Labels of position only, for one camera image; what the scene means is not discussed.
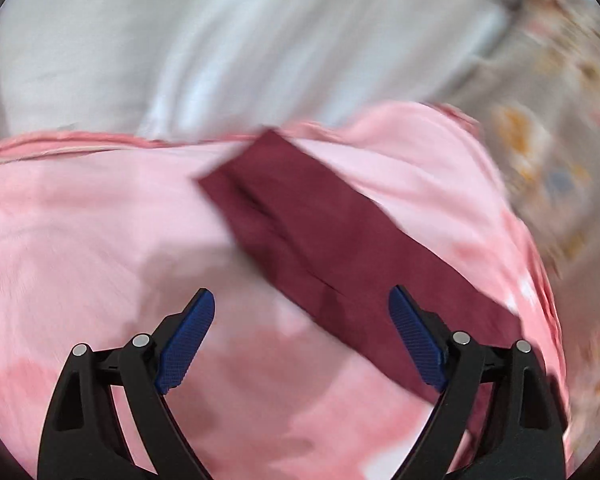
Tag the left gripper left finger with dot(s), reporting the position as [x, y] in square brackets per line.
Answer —
[108, 417]

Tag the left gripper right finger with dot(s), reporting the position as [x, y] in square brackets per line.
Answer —
[496, 417]

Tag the silver satin curtain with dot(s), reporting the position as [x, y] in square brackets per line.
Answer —
[184, 69]

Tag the grey floral bedsheet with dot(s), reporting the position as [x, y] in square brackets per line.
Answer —
[537, 98]

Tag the pink towel blanket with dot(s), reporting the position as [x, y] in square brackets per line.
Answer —
[102, 235]

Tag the maroon puffer jacket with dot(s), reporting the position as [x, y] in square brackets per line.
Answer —
[333, 227]

